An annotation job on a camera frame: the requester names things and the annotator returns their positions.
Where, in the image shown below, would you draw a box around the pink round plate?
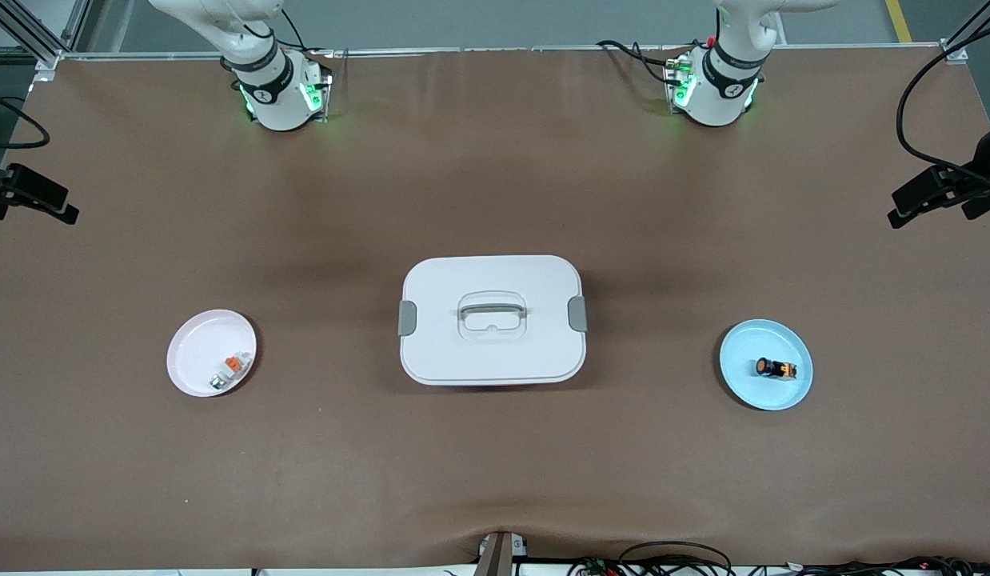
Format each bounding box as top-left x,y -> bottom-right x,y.
166,309 -> 258,398

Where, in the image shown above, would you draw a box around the blue round plate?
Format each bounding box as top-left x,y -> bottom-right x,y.
719,318 -> 814,412

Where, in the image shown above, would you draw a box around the white lunch box grey latches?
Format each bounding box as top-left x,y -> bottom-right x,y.
397,254 -> 589,387

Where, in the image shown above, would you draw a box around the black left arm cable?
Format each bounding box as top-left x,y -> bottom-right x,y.
897,20 -> 990,173

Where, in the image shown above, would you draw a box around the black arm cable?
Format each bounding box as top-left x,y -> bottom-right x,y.
897,20 -> 990,173
0,88 -> 50,150

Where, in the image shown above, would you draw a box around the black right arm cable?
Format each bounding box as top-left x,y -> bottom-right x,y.
0,88 -> 50,150

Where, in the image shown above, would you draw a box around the aluminium frame profile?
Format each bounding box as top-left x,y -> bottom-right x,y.
0,0 -> 92,71
943,0 -> 990,63

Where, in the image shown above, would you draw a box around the black base power cable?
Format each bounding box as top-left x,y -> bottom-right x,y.
597,38 -> 688,87
279,8 -> 333,81

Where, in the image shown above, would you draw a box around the black cable bundle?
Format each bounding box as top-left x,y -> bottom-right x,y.
787,555 -> 990,576

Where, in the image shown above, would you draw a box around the black cable loop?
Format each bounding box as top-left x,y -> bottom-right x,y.
619,542 -> 733,576

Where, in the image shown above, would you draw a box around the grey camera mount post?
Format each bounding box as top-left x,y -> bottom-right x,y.
475,530 -> 529,576

